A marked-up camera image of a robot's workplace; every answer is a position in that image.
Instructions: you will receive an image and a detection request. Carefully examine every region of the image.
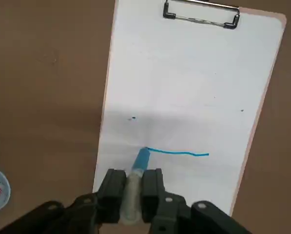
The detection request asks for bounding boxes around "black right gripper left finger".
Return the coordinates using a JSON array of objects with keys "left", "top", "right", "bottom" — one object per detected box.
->
[{"left": 0, "top": 168, "right": 127, "bottom": 234}]

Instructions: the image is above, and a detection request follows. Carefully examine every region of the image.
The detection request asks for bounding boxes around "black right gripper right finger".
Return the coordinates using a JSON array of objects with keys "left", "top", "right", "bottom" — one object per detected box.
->
[{"left": 140, "top": 168, "right": 253, "bottom": 234}]

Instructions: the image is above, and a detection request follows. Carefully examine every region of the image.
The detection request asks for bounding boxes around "blue highlighter pen clear cap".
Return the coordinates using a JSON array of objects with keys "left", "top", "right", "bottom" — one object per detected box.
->
[{"left": 120, "top": 147, "right": 151, "bottom": 225}]

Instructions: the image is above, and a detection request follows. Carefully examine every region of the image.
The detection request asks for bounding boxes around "light blue mesh pen cup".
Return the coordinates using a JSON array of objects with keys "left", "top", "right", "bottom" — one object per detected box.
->
[{"left": 0, "top": 165, "right": 11, "bottom": 215}]

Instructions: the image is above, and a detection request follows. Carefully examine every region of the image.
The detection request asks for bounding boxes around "white paper sheet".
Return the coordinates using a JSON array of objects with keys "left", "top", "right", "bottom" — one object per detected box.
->
[{"left": 93, "top": 0, "right": 282, "bottom": 216}]

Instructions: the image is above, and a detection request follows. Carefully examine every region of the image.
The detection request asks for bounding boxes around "clipboard with wire clip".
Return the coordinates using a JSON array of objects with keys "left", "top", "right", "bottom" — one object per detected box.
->
[{"left": 92, "top": 0, "right": 287, "bottom": 217}]

